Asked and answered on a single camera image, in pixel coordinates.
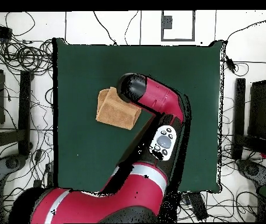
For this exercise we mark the tan terry towel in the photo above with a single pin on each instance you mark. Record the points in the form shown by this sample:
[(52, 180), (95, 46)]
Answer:
[(114, 114)]

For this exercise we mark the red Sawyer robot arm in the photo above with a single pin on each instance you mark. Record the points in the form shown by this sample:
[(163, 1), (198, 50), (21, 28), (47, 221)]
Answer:
[(161, 98)]

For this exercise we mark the dark green table cloth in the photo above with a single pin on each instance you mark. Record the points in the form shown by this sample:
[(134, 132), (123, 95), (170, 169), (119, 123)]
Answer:
[(88, 151)]

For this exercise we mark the small grey box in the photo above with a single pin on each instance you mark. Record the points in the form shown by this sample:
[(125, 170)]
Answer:
[(167, 22)]

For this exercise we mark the black metal stand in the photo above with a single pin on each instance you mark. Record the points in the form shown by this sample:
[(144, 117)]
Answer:
[(239, 105), (24, 105)]

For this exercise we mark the black power adapter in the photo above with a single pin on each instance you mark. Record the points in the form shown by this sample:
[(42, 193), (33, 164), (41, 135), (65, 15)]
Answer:
[(230, 64)]

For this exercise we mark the grey chair base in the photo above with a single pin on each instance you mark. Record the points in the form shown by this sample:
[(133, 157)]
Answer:
[(11, 163), (254, 170)]

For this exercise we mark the grey rectangular floor frame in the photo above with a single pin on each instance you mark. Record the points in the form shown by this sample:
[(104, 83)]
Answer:
[(177, 39)]

